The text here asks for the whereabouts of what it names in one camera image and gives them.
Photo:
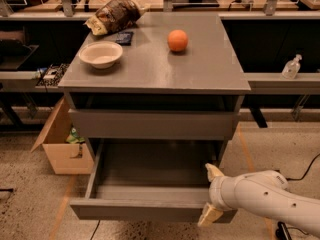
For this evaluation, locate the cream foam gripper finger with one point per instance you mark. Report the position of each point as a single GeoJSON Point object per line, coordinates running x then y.
{"type": "Point", "coordinates": [213, 172]}
{"type": "Point", "coordinates": [209, 215]}

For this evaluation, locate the grey drawer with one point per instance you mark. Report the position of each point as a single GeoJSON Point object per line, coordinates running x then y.
{"type": "Point", "coordinates": [154, 125]}
{"type": "Point", "coordinates": [148, 180]}

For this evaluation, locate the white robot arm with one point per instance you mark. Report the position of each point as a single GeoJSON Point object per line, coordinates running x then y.
{"type": "Point", "coordinates": [261, 193]}

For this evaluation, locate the grey drawer cabinet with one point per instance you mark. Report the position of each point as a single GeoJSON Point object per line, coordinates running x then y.
{"type": "Point", "coordinates": [205, 77]}

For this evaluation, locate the grey top drawer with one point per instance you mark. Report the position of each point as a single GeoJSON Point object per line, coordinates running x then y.
{"type": "Point", "coordinates": [154, 125]}

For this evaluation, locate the black plug device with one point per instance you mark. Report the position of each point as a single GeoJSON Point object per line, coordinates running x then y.
{"type": "Point", "coordinates": [282, 232]}

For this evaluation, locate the clear sanitizer bottle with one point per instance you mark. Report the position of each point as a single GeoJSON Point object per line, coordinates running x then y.
{"type": "Point", "coordinates": [292, 67]}

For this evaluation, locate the orange fruit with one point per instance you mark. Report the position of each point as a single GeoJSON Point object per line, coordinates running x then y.
{"type": "Point", "coordinates": [177, 40]}

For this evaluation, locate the green packet in box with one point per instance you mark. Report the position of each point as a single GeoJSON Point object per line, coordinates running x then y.
{"type": "Point", "coordinates": [73, 137]}

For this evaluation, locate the cardboard box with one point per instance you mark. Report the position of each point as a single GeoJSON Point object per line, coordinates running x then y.
{"type": "Point", "coordinates": [64, 157]}

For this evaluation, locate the dark blue snack packet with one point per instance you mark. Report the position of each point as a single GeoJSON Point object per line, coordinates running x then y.
{"type": "Point", "coordinates": [124, 38]}

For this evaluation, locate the white paper bowl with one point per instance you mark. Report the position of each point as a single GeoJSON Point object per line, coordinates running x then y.
{"type": "Point", "coordinates": [101, 55]}

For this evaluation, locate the black patterned notebook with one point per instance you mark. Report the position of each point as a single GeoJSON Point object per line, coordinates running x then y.
{"type": "Point", "coordinates": [52, 75]}

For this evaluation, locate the brown chip bag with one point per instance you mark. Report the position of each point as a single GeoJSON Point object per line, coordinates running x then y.
{"type": "Point", "coordinates": [115, 16]}

